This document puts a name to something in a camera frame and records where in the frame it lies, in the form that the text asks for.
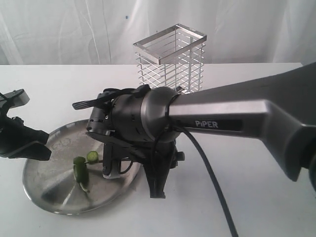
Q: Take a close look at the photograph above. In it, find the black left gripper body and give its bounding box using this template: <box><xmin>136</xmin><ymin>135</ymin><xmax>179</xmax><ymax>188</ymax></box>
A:
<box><xmin>0</xmin><ymin>109</ymin><xmax>25</xmax><ymax>158</ymax></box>

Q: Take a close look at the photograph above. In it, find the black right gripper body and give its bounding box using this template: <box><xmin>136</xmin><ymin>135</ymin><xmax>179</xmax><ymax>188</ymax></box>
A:
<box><xmin>86</xmin><ymin>132</ymin><xmax>185</xmax><ymax>198</ymax></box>

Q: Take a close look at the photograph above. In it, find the green cucumber piece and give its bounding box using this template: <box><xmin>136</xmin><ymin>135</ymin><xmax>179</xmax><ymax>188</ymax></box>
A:
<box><xmin>73</xmin><ymin>157</ymin><xmax>90</xmax><ymax>193</ymax></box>

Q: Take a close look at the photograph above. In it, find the green round fruit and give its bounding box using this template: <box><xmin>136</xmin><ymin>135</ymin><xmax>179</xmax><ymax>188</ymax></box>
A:
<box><xmin>86</xmin><ymin>151</ymin><xmax>99</xmax><ymax>164</ymax></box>

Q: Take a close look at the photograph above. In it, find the black handled knife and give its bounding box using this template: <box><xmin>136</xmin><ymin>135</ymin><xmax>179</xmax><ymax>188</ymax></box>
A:
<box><xmin>84</xmin><ymin>158</ymin><xmax>134</xmax><ymax>164</ymax></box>

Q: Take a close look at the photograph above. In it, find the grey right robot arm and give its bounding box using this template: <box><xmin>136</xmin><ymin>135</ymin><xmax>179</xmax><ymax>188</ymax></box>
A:
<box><xmin>87</xmin><ymin>64</ymin><xmax>316</xmax><ymax>198</ymax></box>

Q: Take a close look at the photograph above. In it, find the round steel plate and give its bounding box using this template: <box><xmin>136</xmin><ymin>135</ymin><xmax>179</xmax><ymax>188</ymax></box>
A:
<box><xmin>23</xmin><ymin>119</ymin><xmax>140</xmax><ymax>215</ymax></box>

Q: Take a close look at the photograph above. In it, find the white backdrop curtain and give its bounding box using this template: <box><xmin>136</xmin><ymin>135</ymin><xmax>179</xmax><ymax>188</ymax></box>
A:
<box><xmin>0</xmin><ymin>0</ymin><xmax>316</xmax><ymax>65</ymax></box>

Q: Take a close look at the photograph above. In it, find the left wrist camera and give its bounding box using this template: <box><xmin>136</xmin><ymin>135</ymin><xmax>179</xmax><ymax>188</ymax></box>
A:
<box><xmin>0</xmin><ymin>89</ymin><xmax>30</xmax><ymax>108</ymax></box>

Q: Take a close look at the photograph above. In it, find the wire metal utensil basket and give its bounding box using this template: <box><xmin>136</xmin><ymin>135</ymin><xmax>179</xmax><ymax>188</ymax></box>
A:
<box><xmin>133</xmin><ymin>24</ymin><xmax>207</xmax><ymax>94</ymax></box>

